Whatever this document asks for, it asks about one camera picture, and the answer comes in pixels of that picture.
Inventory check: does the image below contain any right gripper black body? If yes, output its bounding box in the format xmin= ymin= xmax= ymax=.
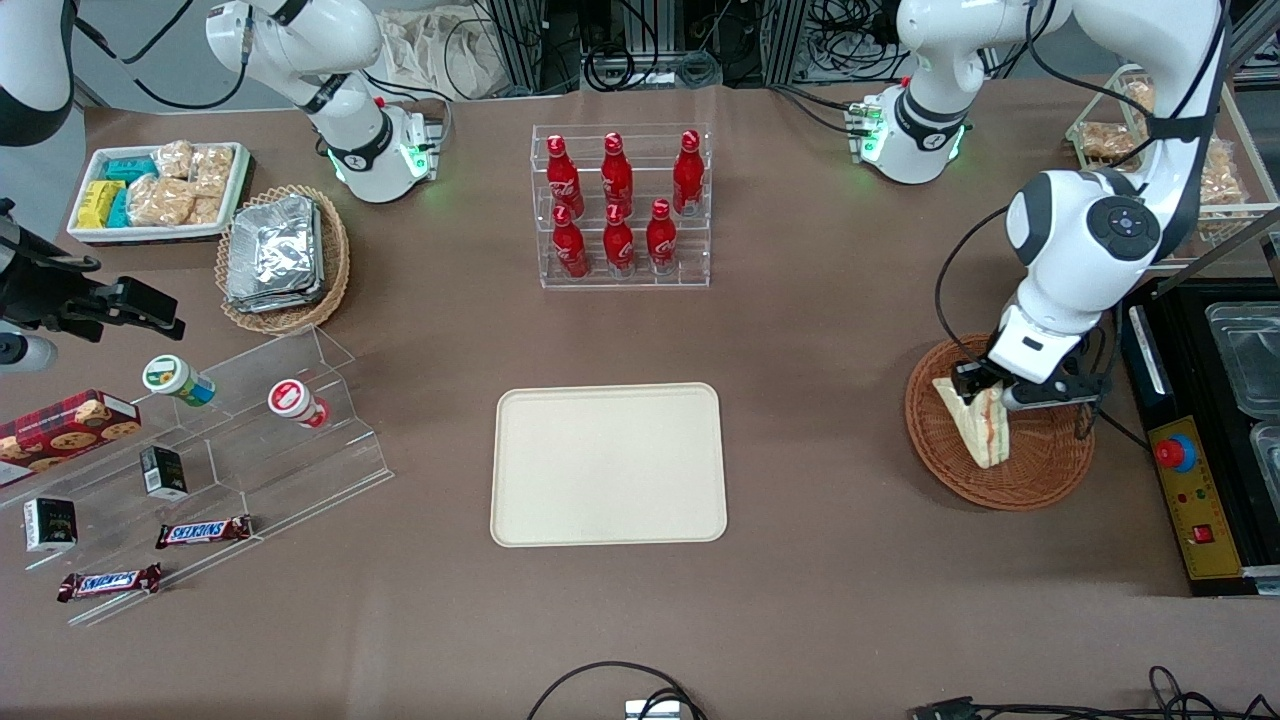
xmin=0 ymin=228 xmax=101 ymax=301

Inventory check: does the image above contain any triangular sandwich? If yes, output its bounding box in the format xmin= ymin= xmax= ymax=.
xmin=933 ymin=378 xmax=1011 ymax=470

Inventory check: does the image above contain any round brown wicker basket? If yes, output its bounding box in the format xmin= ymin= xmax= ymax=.
xmin=905 ymin=333 xmax=1096 ymax=512

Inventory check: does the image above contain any oval tan wicker basket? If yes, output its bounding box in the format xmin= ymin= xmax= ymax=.
xmin=215 ymin=184 xmax=351 ymax=336

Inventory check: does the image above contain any cream plastic serving tray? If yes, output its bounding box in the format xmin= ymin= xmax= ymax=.
xmin=490 ymin=382 xmax=728 ymax=548

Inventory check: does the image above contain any green lid yogurt cup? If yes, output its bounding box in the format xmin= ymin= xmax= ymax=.
xmin=142 ymin=354 xmax=217 ymax=407

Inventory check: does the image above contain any white rectangular snack bin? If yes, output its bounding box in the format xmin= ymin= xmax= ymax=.
xmin=66 ymin=142 xmax=251 ymax=246

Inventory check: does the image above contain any yellow snack packet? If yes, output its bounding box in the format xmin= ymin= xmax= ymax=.
xmin=77 ymin=180 xmax=126 ymax=229

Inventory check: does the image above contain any red tartan cookie box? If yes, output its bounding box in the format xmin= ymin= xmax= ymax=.
xmin=0 ymin=390 xmax=142 ymax=488

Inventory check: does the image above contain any small black drink carton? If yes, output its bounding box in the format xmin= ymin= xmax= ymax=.
xmin=23 ymin=497 xmax=79 ymax=554
xmin=139 ymin=445 xmax=189 ymax=501

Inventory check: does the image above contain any black machine with yellow panel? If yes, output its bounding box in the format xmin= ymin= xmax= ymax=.
xmin=1112 ymin=278 xmax=1280 ymax=598

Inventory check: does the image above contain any red lid yogurt cup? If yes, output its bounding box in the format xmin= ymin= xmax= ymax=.
xmin=267 ymin=379 xmax=331 ymax=430

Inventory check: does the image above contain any clear plastic container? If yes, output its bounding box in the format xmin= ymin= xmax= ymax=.
xmin=1205 ymin=302 xmax=1280 ymax=419
xmin=1250 ymin=420 xmax=1280 ymax=491

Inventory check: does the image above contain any clear acrylic stepped shelf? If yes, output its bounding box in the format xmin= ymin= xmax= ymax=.
xmin=0 ymin=323 xmax=394 ymax=628

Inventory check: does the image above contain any Snickers chocolate bar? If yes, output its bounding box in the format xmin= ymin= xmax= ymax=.
xmin=155 ymin=515 xmax=253 ymax=550
xmin=57 ymin=563 xmax=163 ymax=603

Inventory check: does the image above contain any clear acrylic bottle rack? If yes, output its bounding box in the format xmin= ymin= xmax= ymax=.
xmin=531 ymin=123 xmax=713 ymax=291

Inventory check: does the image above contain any red cola bottle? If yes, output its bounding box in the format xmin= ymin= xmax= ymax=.
xmin=645 ymin=198 xmax=679 ymax=276
xmin=552 ymin=205 xmax=591 ymax=280
xmin=600 ymin=131 xmax=635 ymax=216
xmin=603 ymin=203 xmax=637 ymax=278
xmin=545 ymin=133 xmax=586 ymax=219
xmin=672 ymin=129 xmax=705 ymax=217

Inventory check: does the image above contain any white cloth bag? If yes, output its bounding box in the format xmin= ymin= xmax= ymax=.
xmin=380 ymin=10 xmax=506 ymax=101

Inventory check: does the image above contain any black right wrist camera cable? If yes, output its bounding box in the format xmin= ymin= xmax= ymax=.
xmin=0 ymin=250 xmax=101 ymax=273

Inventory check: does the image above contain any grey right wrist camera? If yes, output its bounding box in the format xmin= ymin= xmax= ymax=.
xmin=0 ymin=334 xmax=57 ymax=373

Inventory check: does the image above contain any black machine power cable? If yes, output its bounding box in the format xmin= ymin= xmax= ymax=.
xmin=1075 ymin=320 xmax=1151 ymax=451

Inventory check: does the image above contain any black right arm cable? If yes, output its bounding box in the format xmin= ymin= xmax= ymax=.
xmin=70 ymin=0 xmax=251 ymax=111

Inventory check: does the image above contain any white wire rack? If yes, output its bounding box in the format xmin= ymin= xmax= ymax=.
xmin=1065 ymin=60 xmax=1280 ymax=269

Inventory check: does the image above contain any black connector with cables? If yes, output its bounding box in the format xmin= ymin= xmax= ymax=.
xmin=908 ymin=665 xmax=1280 ymax=720

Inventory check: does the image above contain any black looped cable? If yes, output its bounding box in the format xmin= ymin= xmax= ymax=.
xmin=527 ymin=662 xmax=706 ymax=720

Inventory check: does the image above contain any black cable coil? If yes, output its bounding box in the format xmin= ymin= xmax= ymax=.
xmin=585 ymin=45 xmax=636 ymax=91

